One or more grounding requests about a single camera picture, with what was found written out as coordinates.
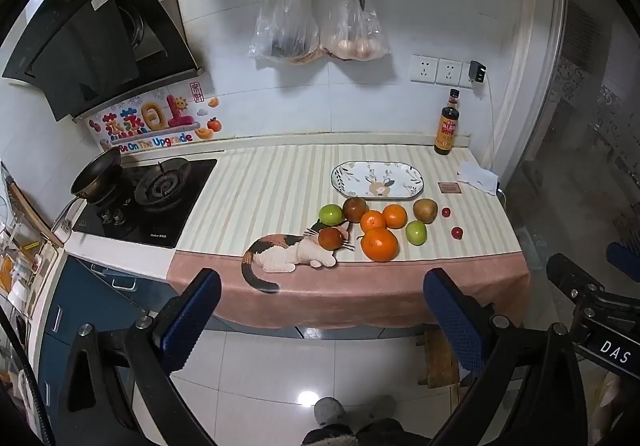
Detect cluttered side shelf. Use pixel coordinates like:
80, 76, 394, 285
0, 161, 68, 321

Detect black gas stove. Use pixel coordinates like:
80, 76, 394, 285
72, 158, 218, 249

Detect black range hood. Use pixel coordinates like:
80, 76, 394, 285
2, 0, 205, 123

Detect medium orange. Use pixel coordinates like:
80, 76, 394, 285
382, 204, 409, 231

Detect blue kitchen cabinet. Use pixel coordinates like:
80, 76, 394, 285
37, 256, 321, 407

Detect floral oval plate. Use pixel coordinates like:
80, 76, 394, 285
331, 161, 426, 201

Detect frosted glass sliding door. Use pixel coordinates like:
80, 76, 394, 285
520, 0, 640, 277

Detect dark brown round fruit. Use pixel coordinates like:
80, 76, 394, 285
342, 197, 370, 224

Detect reddish brown round fruit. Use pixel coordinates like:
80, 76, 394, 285
319, 227, 345, 251

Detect dark frying pan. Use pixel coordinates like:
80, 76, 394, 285
50, 147, 124, 231

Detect person's legs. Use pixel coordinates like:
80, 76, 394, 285
302, 418, 431, 446

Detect colourful wall sticker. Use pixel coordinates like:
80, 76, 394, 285
87, 80, 222, 154

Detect white paper towel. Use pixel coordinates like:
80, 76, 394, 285
456, 161, 501, 197

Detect plastic bag with dark contents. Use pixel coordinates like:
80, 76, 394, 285
249, 0, 321, 64

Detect dark soy sauce bottle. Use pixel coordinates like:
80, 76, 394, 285
433, 88, 460, 157

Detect grey slipper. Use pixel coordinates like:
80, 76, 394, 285
313, 396, 347, 427
367, 395, 398, 424

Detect plastic bag with eggs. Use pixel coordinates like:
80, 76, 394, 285
312, 0, 391, 61

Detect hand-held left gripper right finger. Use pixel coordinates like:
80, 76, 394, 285
423, 268, 588, 446

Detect large orange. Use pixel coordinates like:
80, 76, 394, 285
360, 227, 399, 262

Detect white wall socket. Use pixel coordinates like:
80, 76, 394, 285
436, 58, 463, 86
410, 54, 439, 84

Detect white charger cable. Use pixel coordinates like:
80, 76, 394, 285
484, 74, 502, 199

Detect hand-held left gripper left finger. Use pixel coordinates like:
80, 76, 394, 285
52, 267, 223, 446

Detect small wooden stool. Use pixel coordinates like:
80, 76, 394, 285
416, 328, 461, 389

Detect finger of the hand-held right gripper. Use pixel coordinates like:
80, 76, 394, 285
606, 241, 640, 284
546, 253, 608, 311

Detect red green apple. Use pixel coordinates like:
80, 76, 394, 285
413, 198, 439, 223

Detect small tangerine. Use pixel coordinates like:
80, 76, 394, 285
359, 209, 388, 233

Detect striped cat print tablecloth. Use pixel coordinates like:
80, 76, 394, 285
166, 144, 532, 331

